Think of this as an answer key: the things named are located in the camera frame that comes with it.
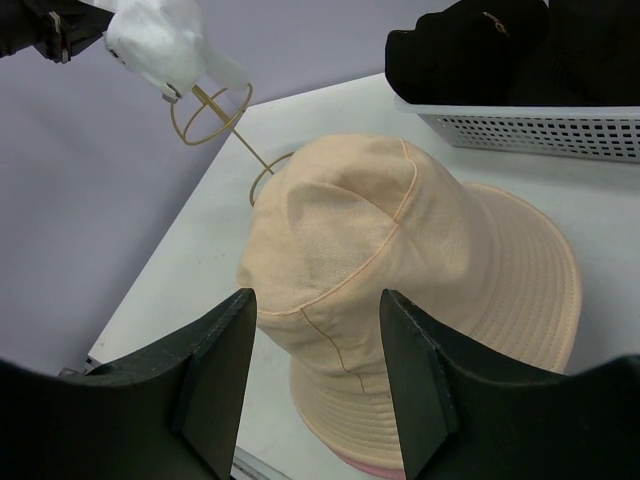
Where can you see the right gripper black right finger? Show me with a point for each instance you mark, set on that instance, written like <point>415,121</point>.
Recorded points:
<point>465,411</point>

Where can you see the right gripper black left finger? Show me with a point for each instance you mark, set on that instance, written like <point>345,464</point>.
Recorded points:
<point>170,410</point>

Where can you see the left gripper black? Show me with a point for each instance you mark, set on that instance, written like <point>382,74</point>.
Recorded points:
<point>58,30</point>

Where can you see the white baseball cap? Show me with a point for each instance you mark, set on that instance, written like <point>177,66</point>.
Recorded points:
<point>165,43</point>

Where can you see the gold wire hat stand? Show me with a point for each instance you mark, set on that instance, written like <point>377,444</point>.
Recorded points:
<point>229,122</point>

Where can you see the beige bucket hat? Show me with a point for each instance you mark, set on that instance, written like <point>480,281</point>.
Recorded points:
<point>351,215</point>

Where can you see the black hat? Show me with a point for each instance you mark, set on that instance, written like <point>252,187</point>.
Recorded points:
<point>519,53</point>

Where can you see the white plastic basket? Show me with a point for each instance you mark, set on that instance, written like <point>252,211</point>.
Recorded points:
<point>594,133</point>

